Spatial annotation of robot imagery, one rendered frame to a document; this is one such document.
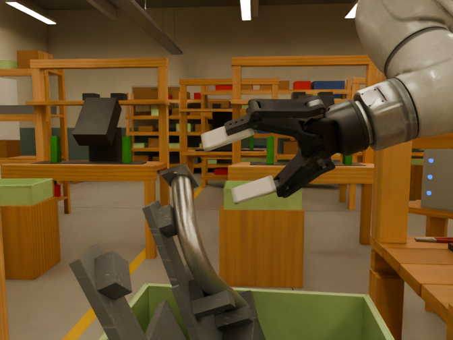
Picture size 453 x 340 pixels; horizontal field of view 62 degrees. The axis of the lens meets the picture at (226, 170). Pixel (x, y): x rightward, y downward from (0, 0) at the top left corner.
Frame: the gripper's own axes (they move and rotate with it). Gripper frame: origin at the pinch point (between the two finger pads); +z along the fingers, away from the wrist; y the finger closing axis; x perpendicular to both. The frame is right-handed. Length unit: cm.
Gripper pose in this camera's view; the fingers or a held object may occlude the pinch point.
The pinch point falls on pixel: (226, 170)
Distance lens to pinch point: 56.1
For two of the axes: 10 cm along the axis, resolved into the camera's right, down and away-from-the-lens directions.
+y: -3.1, -5.9, -7.5
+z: -9.4, 3.2, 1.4
